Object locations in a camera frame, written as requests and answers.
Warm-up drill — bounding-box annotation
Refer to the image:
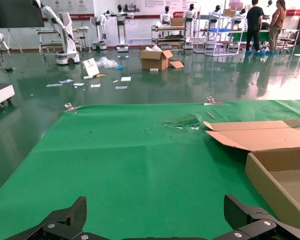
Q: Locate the white sign board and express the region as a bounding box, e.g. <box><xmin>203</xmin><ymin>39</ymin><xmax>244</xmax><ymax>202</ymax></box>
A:
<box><xmin>82</xmin><ymin>57</ymin><xmax>101</xmax><ymax>77</ymax></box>

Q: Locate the open cardboard box with flaps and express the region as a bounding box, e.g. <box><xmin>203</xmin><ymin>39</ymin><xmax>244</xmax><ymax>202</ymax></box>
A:
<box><xmin>139</xmin><ymin>45</ymin><xmax>185</xmax><ymax>72</ymax></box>

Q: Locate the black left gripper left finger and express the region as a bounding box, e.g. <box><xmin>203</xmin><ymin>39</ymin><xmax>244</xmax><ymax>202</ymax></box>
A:
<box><xmin>4</xmin><ymin>196</ymin><xmax>108</xmax><ymax>240</ymax></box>

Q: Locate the white frame table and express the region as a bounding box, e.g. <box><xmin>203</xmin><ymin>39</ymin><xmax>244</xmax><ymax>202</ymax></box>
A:
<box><xmin>36</xmin><ymin>26</ymin><xmax>91</xmax><ymax>55</ymax></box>

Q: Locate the torn clear plastic patch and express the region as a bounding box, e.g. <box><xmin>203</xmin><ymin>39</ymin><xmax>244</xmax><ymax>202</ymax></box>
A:
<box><xmin>164</xmin><ymin>113</ymin><xmax>203</xmax><ymax>131</ymax></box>

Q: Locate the green covered table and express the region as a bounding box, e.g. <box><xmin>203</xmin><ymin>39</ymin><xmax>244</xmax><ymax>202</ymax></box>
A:
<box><xmin>226</xmin><ymin>29</ymin><xmax>271</xmax><ymax>49</ymax></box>

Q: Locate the person in black shirt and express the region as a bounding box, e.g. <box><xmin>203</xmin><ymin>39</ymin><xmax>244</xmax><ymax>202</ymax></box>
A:
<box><xmin>245</xmin><ymin>0</ymin><xmax>265</xmax><ymax>54</ymax></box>

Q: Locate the black round stool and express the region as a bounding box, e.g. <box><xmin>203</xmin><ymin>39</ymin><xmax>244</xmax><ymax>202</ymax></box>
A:
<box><xmin>78</xmin><ymin>36</ymin><xmax>89</xmax><ymax>53</ymax></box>

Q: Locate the white shelving rack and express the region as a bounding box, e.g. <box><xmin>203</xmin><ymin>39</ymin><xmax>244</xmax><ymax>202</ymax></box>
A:
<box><xmin>193</xmin><ymin>12</ymin><xmax>241</xmax><ymax>57</ymax></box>

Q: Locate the person in brown shirt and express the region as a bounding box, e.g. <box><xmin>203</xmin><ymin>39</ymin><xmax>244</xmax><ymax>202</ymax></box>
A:
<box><xmin>268</xmin><ymin>0</ymin><xmax>287</xmax><ymax>54</ymax></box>

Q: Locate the large black wall screen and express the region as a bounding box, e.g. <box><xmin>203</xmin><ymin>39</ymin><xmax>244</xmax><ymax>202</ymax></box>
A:
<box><xmin>0</xmin><ymin>0</ymin><xmax>45</xmax><ymax>29</ymax></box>

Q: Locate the metal trolley cart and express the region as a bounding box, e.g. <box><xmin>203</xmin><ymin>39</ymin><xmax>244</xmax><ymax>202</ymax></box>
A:
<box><xmin>151</xmin><ymin>24</ymin><xmax>188</xmax><ymax>50</ymax></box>

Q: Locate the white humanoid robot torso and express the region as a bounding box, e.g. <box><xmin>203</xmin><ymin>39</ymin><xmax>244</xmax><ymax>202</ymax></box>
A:
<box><xmin>159</xmin><ymin>6</ymin><xmax>174</xmax><ymax>26</ymax></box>
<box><xmin>183</xmin><ymin>3</ymin><xmax>197</xmax><ymax>50</ymax></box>

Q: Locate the metal table clamp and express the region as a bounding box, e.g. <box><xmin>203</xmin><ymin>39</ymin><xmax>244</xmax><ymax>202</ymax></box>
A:
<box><xmin>203</xmin><ymin>96</ymin><xmax>224</xmax><ymax>106</ymax></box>
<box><xmin>63</xmin><ymin>101</ymin><xmax>82</xmax><ymax>113</ymax></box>

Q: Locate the clear plastic bag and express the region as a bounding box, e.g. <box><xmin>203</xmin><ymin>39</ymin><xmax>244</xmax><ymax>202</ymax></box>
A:
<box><xmin>96</xmin><ymin>56</ymin><xmax>119</xmax><ymax>69</ymax></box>

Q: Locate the open cardboard box with holes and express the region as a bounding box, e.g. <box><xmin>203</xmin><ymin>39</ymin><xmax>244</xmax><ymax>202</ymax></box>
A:
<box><xmin>203</xmin><ymin>119</ymin><xmax>300</xmax><ymax>233</ymax></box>

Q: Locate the green table cloth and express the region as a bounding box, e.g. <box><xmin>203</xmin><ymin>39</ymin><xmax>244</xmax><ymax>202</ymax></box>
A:
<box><xmin>0</xmin><ymin>99</ymin><xmax>300</xmax><ymax>240</ymax></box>

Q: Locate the closed cardboard box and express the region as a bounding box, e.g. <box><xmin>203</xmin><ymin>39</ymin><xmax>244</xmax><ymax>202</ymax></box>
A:
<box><xmin>170</xmin><ymin>17</ymin><xmax>185</xmax><ymax>27</ymax></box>

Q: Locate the white humanoid robot on column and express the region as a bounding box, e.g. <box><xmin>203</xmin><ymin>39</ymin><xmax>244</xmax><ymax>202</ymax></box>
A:
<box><xmin>104</xmin><ymin>4</ymin><xmax>135</xmax><ymax>53</ymax></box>

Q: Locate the white machine base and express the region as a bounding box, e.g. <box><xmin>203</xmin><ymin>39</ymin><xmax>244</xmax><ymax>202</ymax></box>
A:
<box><xmin>0</xmin><ymin>77</ymin><xmax>16</xmax><ymax>110</ymax></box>

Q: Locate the white robot on wheeled base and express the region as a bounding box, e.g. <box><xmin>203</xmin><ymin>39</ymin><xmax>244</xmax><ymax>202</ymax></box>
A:
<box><xmin>31</xmin><ymin>0</ymin><xmax>81</xmax><ymax>66</ymax></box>

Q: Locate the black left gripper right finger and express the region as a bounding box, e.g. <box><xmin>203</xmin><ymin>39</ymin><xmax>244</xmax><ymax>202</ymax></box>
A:
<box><xmin>214</xmin><ymin>194</ymin><xmax>300</xmax><ymax>240</ymax></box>

